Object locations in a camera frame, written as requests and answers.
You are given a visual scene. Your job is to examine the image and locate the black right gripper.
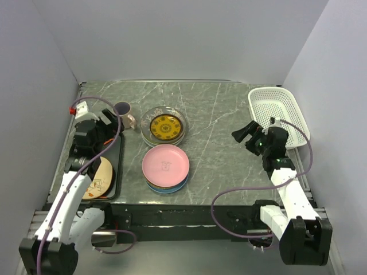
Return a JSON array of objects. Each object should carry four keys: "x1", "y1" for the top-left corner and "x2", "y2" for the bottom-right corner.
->
[{"x1": 232, "y1": 120, "x2": 271, "y2": 156}]

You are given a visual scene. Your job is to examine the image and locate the pink plastic plate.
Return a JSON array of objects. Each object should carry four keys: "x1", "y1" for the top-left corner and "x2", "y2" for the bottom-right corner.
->
[{"x1": 142, "y1": 144, "x2": 190, "y2": 188}]

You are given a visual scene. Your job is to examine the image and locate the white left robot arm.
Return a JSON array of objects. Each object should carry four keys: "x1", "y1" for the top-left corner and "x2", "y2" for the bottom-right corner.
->
[{"x1": 19, "y1": 108, "x2": 124, "y2": 274}]

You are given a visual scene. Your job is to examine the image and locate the white perforated plastic bin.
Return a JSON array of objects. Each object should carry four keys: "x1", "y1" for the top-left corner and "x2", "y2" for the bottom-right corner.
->
[{"x1": 248, "y1": 87, "x2": 310, "y2": 149}]

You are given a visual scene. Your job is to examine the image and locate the pink ceramic mug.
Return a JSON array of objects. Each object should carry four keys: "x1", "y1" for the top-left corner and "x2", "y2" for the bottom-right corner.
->
[{"x1": 114, "y1": 101, "x2": 137, "y2": 129}]

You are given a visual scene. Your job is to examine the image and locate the black plastic tray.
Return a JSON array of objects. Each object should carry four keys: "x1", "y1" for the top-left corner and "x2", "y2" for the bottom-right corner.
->
[{"x1": 82, "y1": 135, "x2": 124, "y2": 202}]

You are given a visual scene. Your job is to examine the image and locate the clear glass plate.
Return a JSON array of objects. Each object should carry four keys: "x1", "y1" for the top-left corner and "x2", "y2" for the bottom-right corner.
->
[{"x1": 140, "y1": 106, "x2": 188, "y2": 143}]

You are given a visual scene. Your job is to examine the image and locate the yellow patterned plate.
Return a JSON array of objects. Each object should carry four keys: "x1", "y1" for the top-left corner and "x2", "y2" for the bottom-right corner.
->
[{"x1": 150, "y1": 114, "x2": 183, "y2": 141}]

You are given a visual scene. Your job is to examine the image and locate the cream painted plate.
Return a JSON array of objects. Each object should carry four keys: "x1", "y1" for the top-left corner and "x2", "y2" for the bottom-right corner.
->
[{"x1": 82, "y1": 157, "x2": 114, "y2": 200}]

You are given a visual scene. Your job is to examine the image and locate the blue plastic plate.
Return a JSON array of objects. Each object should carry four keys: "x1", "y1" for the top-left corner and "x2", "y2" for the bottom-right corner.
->
[{"x1": 146, "y1": 176, "x2": 189, "y2": 194}]

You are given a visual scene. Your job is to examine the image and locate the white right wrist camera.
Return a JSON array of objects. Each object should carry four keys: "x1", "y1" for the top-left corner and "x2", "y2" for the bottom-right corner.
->
[{"x1": 269, "y1": 117, "x2": 282, "y2": 128}]

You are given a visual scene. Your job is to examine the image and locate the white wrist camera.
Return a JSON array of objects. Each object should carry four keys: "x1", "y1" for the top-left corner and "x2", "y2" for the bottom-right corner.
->
[
  {"x1": 269, "y1": 117, "x2": 282, "y2": 128},
  {"x1": 69, "y1": 101, "x2": 100, "y2": 122}
]

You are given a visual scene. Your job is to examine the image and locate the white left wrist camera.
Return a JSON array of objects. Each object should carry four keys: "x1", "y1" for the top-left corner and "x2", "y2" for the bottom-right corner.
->
[{"x1": 69, "y1": 101, "x2": 100, "y2": 122}]

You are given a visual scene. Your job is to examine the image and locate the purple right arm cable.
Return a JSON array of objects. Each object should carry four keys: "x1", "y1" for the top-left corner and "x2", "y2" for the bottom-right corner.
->
[{"x1": 210, "y1": 119, "x2": 313, "y2": 250}]

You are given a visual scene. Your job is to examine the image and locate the black table front frame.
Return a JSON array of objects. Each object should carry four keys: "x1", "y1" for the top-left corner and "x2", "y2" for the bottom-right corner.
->
[{"x1": 42, "y1": 200, "x2": 284, "y2": 244}]

